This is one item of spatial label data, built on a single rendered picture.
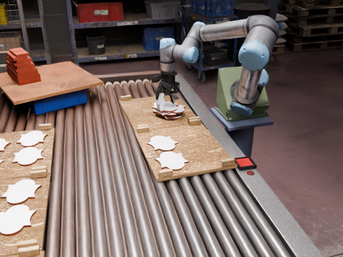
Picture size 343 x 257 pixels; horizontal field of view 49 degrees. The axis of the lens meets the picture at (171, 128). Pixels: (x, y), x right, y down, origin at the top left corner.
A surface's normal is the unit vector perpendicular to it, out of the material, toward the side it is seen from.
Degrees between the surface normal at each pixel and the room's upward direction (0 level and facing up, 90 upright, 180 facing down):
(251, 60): 117
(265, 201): 0
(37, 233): 0
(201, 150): 0
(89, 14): 90
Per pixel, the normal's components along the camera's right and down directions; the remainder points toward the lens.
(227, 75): 0.19, -0.31
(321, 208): 0.00, -0.89
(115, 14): 0.30, 0.44
